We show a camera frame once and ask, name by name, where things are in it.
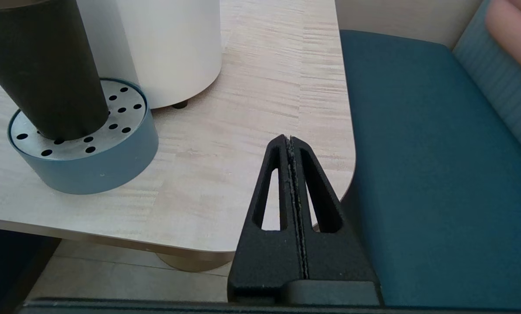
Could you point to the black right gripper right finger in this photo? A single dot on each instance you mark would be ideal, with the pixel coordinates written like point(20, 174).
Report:
point(339, 253)

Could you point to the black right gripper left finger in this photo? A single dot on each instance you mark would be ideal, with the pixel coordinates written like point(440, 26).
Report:
point(265, 257)

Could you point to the dark grey tapered cup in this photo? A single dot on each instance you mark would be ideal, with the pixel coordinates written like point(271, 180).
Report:
point(46, 69)

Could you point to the teal upholstered bench sofa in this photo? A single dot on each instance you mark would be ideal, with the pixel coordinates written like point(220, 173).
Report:
point(439, 174)

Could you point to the large blue-grey drip tray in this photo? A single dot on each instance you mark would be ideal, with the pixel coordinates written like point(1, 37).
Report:
point(94, 165)

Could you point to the large tea drink dispenser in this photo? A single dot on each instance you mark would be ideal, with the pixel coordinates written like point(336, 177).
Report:
point(169, 48)

